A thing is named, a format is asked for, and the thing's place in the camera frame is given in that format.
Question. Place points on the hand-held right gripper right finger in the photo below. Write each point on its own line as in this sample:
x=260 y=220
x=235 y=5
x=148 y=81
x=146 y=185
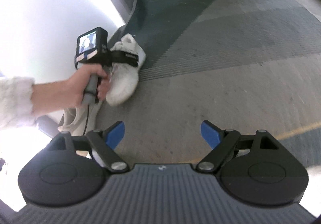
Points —
x=209 y=135

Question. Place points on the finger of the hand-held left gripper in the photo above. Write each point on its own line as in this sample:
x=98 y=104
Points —
x=125 y=58

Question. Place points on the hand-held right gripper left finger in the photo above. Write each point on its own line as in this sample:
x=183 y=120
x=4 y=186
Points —
x=115 y=135

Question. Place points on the white lace-up sneaker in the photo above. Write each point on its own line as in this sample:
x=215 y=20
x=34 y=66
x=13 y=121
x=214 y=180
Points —
x=75 y=120
x=123 y=83

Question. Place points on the person's left forearm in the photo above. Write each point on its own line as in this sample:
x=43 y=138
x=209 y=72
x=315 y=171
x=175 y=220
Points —
x=15 y=101

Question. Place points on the person's left hand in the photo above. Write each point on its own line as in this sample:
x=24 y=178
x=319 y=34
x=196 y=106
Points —
x=70 y=91

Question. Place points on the grey patterned floor mat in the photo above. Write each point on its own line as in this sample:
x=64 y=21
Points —
x=225 y=63

